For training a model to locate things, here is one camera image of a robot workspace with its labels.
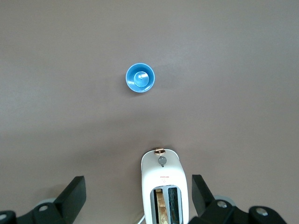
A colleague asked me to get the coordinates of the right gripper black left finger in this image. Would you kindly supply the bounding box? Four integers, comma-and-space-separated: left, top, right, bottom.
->
0, 176, 86, 224

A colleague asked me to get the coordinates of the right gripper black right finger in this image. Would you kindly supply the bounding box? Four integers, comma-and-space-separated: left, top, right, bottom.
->
189, 174, 288, 224

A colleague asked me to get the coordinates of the blue plastic cup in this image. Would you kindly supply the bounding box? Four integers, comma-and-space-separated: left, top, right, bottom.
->
125, 62, 156, 94

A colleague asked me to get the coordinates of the brown toast slice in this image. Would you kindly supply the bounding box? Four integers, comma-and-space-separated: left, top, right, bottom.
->
156, 189, 169, 224

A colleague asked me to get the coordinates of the white two-slot toaster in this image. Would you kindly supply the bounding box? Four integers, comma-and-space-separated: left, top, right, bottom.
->
141, 147, 189, 224

